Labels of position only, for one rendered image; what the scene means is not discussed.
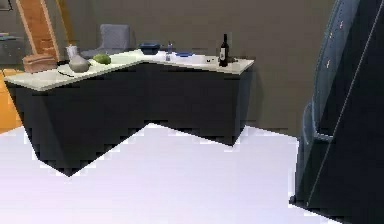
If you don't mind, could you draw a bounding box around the black fridge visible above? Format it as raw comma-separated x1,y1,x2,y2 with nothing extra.
289,0,384,224

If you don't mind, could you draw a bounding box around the pale grey cup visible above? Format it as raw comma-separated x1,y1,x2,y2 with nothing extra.
65,45,79,62

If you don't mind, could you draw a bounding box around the dark wine bottle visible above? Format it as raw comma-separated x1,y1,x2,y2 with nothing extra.
218,33,230,68

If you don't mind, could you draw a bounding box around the dark blue bowl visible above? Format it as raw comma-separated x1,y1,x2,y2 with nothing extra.
138,42,162,56

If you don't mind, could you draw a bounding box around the black kitchen counter white top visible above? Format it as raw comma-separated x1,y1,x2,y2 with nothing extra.
3,49,256,178

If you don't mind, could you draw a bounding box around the orange wooden door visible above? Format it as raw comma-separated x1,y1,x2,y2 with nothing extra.
15,0,62,62

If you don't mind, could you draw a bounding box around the green round food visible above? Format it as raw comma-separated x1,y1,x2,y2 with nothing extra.
92,53,112,66

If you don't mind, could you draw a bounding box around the grey armchair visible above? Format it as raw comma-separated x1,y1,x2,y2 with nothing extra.
80,23,132,60

